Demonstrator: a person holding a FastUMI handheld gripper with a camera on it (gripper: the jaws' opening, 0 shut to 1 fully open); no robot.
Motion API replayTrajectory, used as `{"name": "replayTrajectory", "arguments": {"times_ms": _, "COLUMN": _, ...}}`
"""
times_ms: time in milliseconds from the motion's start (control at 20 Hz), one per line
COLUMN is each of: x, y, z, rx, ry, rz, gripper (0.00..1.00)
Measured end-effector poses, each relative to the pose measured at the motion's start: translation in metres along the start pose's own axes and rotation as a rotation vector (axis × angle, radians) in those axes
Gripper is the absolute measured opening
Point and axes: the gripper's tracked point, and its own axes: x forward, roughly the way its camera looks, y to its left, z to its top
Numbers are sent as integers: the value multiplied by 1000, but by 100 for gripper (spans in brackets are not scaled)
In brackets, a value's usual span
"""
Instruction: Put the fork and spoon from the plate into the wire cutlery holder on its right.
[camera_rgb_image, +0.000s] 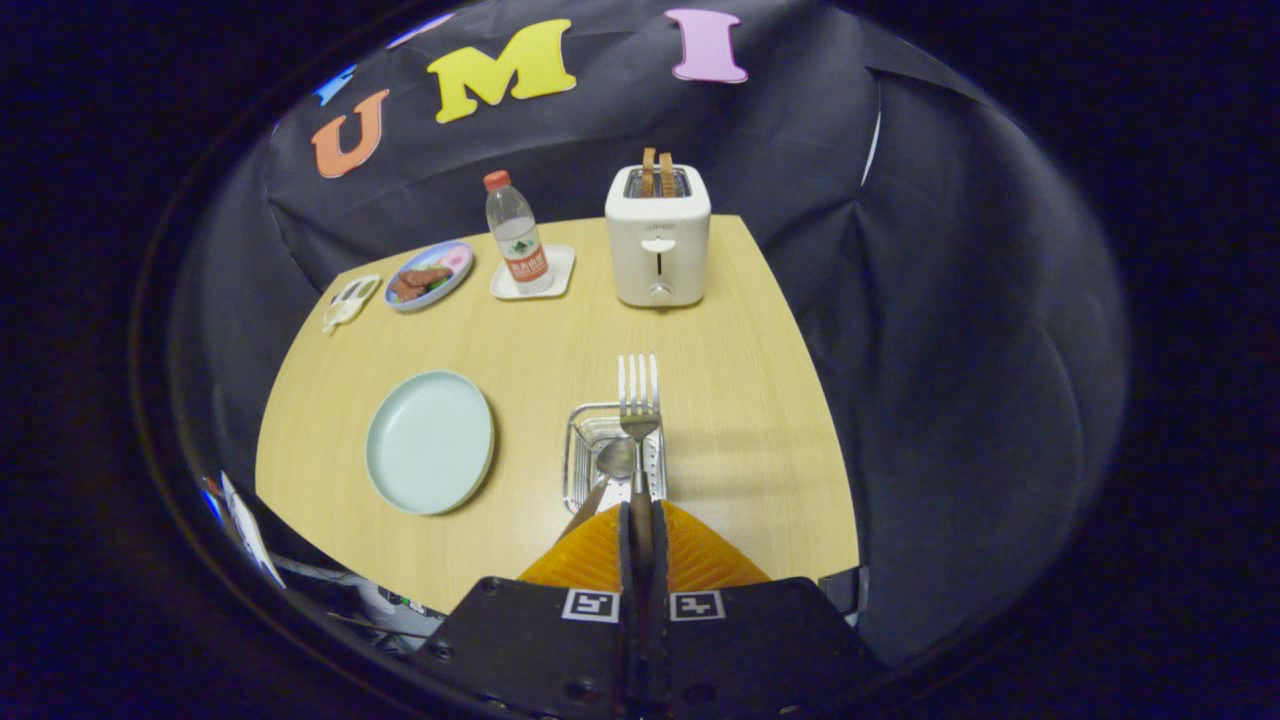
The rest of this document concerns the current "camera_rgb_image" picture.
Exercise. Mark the blue plate with food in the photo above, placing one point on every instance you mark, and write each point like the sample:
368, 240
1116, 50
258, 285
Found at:
455, 262

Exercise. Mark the white power strip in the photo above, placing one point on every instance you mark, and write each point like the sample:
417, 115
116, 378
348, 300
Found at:
400, 610

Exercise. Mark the brown cooked meat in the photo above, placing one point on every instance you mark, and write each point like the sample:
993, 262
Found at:
420, 282

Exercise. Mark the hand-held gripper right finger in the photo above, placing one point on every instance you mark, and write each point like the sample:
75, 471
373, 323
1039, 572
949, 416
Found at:
750, 650

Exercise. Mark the white divided sauce dish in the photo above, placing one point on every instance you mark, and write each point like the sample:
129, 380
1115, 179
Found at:
350, 300

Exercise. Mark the white toaster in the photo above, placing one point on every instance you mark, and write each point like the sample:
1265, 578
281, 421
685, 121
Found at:
658, 250

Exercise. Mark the black backdrop cloth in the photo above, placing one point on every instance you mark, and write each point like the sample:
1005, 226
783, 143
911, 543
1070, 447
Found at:
950, 350

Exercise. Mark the clear water bottle red cap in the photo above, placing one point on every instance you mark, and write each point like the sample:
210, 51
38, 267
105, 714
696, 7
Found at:
518, 240

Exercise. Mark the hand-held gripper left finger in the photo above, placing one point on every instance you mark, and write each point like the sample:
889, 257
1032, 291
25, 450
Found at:
540, 650

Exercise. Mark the white square coaster dish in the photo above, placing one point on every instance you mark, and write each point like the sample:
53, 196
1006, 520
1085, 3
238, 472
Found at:
560, 265

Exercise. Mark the white paper sheet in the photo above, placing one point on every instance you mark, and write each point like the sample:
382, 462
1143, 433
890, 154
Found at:
250, 530

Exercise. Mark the clear cutlery basket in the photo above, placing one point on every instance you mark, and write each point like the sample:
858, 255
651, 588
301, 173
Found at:
585, 430

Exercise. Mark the light green plate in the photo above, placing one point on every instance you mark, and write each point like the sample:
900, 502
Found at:
430, 445

